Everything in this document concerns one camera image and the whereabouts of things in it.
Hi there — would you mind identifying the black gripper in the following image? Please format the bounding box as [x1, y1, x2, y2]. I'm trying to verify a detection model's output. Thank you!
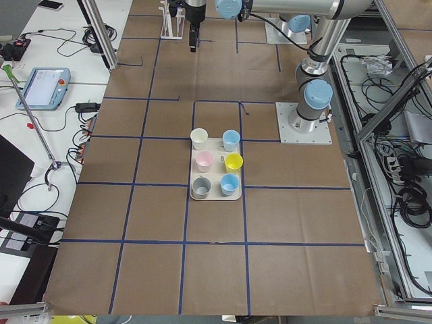
[185, 0, 207, 53]

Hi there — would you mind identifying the white plastic cup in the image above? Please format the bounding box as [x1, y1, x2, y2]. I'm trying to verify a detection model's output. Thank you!
[190, 128, 208, 151]

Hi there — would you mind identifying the light blue plastic cup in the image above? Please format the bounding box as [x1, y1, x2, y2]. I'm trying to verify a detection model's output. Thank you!
[222, 130, 240, 152]

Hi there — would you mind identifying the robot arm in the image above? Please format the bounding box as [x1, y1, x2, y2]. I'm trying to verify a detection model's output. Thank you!
[215, 0, 371, 134]

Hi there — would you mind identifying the pink plastic cup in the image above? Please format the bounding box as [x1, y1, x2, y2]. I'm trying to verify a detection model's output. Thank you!
[195, 151, 213, 173]

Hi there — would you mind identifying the yellow plastic cup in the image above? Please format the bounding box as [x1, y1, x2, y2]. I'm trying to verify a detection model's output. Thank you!
[225, 153, 244, 173]

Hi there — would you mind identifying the grey plastic cup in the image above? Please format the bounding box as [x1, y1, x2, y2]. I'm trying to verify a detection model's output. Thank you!
[192, 177, 211, 199]

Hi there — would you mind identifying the black power adapter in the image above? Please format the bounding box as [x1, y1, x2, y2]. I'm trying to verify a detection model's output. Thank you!
[75, 102, 101, 113]

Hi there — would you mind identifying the beige serving tray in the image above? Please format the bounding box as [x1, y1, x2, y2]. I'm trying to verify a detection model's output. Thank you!
[190, 138, 242, 200]

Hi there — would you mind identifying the smartphone on table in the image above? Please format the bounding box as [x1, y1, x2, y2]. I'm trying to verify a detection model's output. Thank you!
[38, 0, 63, 10]

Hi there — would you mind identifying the blue teach pendant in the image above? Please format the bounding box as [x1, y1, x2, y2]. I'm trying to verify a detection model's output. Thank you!
[22, 67, 71, 111]

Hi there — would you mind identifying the white wire cup rack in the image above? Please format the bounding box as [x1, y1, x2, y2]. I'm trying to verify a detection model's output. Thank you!
[159, 1, 185, 40]

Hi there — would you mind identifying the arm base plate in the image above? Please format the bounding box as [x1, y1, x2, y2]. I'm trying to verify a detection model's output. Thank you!
[265, 15, 311, 45]
[275, 102, 332, 145]

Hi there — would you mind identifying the aluminium frame post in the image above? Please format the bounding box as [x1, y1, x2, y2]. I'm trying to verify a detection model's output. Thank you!
[77, 0, 118, 70]

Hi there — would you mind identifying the green handled grabber stick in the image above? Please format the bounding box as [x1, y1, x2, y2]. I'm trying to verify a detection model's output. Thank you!
[1, 64, 61, 169]

